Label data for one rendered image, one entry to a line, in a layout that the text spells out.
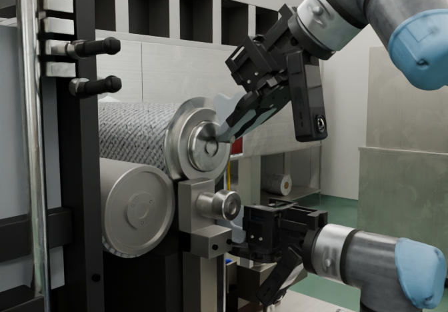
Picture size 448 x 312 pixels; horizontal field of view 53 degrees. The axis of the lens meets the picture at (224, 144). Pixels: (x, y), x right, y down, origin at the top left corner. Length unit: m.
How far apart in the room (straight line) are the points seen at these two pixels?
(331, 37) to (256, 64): 0.10
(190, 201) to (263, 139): 0.77
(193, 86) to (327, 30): 0.63
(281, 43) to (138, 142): 0.26
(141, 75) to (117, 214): 0.49
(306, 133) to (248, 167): 1.06
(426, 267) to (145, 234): 0.35
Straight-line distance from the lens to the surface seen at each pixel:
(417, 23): 0.47
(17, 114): 0.40
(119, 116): 0.75
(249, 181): 1.62
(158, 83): 1.05
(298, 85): 0.57
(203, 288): 0.67
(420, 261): 0.58
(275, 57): 0.60
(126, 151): 0.72
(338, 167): 5.63
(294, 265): 0.67
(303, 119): 0.57
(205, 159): 0.66
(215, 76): 1.19
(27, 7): 0.39
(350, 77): 5.51
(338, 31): 0.55
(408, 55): 0.46
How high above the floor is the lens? 1.33
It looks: 7 degrees down
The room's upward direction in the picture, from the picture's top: straight up
